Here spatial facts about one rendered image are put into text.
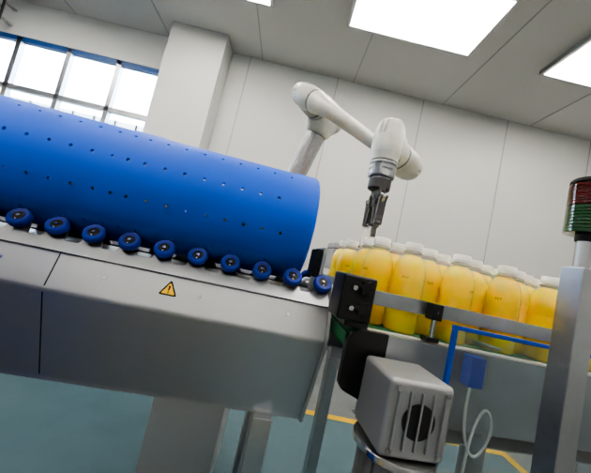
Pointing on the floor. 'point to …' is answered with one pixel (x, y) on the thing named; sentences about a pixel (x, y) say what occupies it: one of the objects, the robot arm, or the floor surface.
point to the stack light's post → (567, 371)
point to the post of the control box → (321, 412)
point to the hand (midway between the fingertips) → (368, 237)
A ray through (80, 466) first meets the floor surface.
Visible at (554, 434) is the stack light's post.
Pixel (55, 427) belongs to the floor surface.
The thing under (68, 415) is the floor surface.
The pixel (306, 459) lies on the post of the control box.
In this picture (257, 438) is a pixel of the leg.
